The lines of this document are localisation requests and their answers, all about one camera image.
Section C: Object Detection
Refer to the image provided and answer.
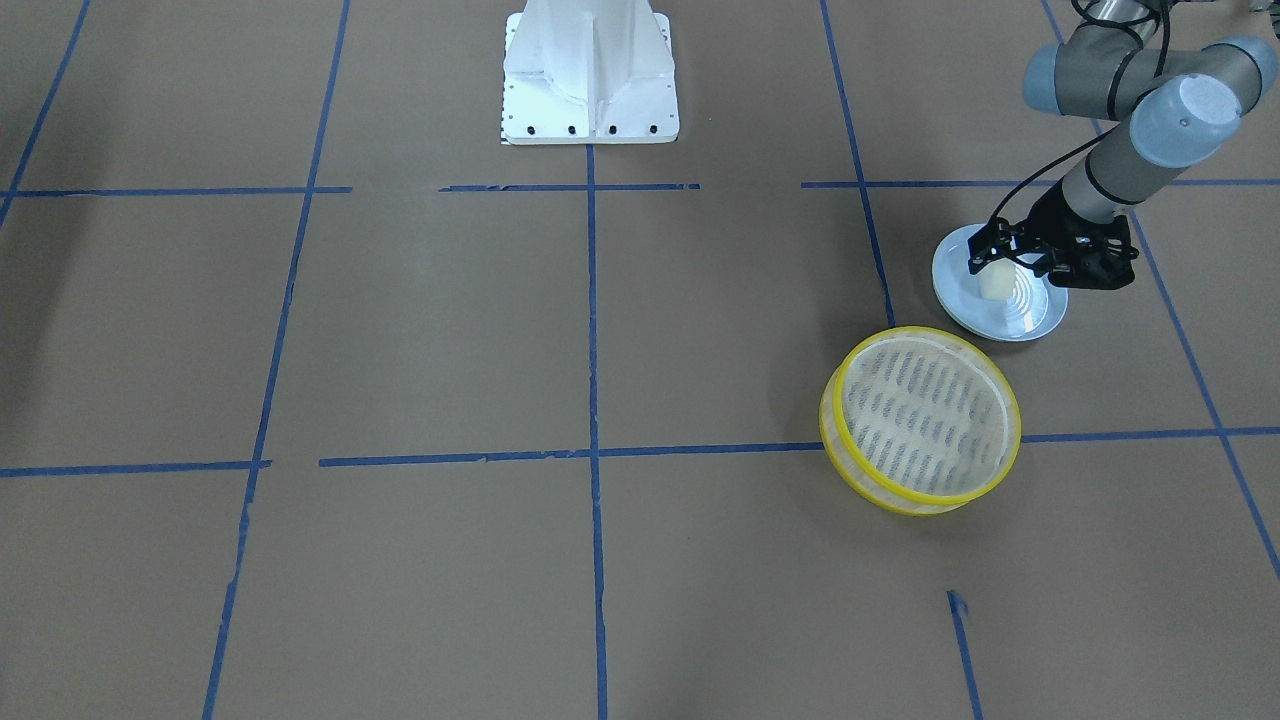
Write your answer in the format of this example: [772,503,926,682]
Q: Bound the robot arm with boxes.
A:
[966,1,1277,290]

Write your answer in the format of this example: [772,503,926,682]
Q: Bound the yellow bamboo steamer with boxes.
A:
[818,325,1021,518]

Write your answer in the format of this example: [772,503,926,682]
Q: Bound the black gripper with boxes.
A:
[966,184,1110,283]

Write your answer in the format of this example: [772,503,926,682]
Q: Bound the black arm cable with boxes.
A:
[986,0,1176,231]

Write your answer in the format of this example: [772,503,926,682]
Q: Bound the white camera mast pillar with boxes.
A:
[500,1,681,146]

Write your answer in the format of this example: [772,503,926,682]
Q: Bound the light blue plate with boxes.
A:
[931,224,1069,343]

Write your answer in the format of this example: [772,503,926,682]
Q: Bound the white steamed bun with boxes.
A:
[975,259,1019,302]

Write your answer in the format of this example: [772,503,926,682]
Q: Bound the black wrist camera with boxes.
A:
[1051,214,1140,291]

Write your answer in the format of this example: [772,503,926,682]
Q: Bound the brown paper table cover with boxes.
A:
[3,1,1279,719]

